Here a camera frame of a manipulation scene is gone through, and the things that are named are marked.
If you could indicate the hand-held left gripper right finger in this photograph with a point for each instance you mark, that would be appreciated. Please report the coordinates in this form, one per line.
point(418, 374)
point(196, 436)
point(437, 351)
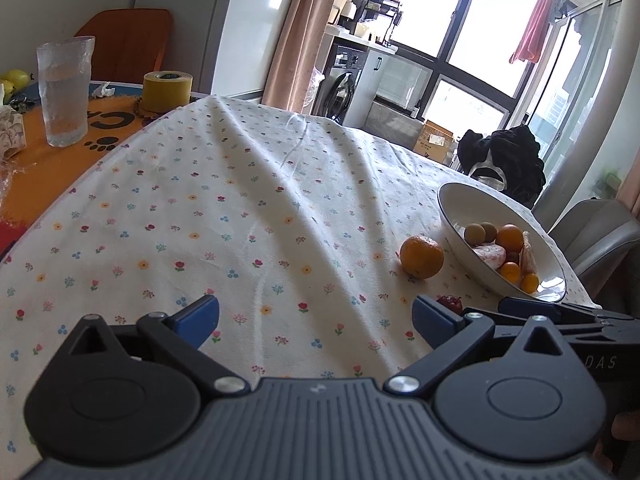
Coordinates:
point(425, 317)

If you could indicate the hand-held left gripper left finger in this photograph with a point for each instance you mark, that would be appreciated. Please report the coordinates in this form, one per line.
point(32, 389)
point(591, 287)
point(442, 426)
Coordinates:
point(197, 317)

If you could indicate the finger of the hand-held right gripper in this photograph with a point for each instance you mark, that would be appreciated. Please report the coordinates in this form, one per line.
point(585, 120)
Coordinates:
point(530, 306)

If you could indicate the small kumquat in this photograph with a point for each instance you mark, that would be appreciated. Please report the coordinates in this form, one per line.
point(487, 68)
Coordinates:
point(510, 272)
point(530, 282)

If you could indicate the small red apple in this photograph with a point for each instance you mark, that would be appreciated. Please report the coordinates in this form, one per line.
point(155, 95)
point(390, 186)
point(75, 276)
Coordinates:
point(449, 303)

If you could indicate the peeled mandarin orange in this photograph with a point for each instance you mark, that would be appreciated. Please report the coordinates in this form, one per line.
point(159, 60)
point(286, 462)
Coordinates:
point(529, 257)

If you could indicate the whole mandarin orange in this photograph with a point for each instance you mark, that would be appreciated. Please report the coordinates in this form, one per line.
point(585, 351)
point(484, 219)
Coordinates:
point(421, 256)
point(510, 237)

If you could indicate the white bowl with dark rim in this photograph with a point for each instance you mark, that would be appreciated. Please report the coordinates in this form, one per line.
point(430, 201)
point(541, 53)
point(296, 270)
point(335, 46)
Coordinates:
point(460, 205)

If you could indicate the person's right hand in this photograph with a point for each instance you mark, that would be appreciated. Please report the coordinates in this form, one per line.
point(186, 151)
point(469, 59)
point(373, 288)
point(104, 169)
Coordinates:
point(627, 425)

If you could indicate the brown longan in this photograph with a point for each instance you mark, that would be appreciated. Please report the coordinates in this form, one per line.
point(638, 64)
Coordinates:
point(487, 230)
point(473, 234)

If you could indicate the grey padded chair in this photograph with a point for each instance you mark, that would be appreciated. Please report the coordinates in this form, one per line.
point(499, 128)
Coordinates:
point(595, 240)

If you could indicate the floral white tablecloth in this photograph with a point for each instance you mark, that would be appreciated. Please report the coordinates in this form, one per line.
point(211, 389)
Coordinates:
point(225, 220)

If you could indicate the black clothing pile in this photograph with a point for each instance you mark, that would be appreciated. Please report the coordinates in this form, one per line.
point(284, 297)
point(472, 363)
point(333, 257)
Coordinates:
point(515, 160)

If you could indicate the cardboard box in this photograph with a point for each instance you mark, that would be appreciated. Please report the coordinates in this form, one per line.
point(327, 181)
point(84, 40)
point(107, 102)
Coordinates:
point(434, 141)

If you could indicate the orange paw print mat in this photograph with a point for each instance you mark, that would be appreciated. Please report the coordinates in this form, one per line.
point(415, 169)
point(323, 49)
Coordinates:
point(55, 170)

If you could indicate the yellow tape roll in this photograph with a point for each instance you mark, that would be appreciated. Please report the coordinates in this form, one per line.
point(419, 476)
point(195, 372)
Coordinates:
point(167, 91)

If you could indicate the white cabinet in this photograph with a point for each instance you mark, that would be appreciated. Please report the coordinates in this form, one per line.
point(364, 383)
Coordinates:
point(370, 87)

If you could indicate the silver washing machine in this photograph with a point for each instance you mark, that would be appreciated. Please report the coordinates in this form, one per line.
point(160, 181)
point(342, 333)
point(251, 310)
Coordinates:
point(337, 87)

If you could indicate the crumpled white tissue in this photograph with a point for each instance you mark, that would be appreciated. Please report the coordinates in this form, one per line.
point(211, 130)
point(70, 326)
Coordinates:
point(102, 90)

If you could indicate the clear plastic bag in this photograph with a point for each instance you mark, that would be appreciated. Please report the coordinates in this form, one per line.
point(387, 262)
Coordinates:
point(317, 85)

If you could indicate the frosted glass cup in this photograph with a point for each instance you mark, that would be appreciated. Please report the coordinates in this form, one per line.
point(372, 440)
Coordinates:
point(66, 95)

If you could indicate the printed tissue box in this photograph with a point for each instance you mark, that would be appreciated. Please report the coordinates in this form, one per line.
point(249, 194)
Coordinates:
point(11, 132)

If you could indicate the pink hanging towel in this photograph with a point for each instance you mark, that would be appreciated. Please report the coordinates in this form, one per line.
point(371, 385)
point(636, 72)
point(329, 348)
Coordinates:
point(532, 27)

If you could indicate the orange chair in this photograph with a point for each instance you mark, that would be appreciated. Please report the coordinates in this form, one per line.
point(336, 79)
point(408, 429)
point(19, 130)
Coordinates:
point(127, 42)

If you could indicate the large window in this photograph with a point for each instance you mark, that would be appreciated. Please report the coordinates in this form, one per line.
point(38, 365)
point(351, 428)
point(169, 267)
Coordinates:
point(450, 20)

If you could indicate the white refrigerator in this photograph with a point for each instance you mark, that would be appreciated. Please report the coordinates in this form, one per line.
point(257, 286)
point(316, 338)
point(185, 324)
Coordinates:
point(200, 20)

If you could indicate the yellow green pear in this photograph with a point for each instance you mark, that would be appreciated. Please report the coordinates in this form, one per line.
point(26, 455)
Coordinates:
point(16, 79)

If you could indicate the beige curtain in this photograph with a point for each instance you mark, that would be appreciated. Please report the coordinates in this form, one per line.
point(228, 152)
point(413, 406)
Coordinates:
point(300, 35)

